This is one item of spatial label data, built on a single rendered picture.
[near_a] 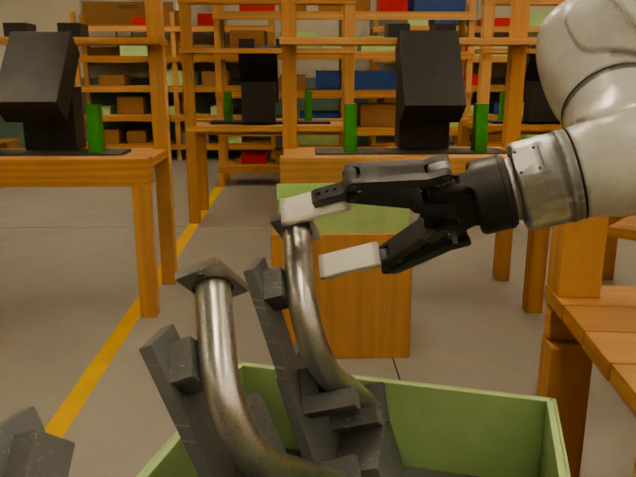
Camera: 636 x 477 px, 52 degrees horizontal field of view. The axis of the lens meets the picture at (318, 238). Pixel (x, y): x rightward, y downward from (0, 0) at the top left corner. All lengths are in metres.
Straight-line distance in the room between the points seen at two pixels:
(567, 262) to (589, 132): 0.84
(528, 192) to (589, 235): 0.84
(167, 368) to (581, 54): 0.50
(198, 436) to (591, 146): 0.42
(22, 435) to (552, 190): 0.47
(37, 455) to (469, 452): 0.59
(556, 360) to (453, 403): 0.70
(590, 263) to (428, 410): 0.71
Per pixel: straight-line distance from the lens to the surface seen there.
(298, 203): 0.64
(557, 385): 1.57
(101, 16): 11.35
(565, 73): 0.73
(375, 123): 7.97
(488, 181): 0.63
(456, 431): 0.88
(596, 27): 0.74
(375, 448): 0.79
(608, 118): 0.65
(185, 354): 0.52
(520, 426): 0.87
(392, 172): 0.61
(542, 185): 0.63
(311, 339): 0.65
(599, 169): 0.63
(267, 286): 0.66
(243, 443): 0.52
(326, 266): 0.73
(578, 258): 1.47
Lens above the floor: 1.35
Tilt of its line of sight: 14 degrees down
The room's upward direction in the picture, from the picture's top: straight up
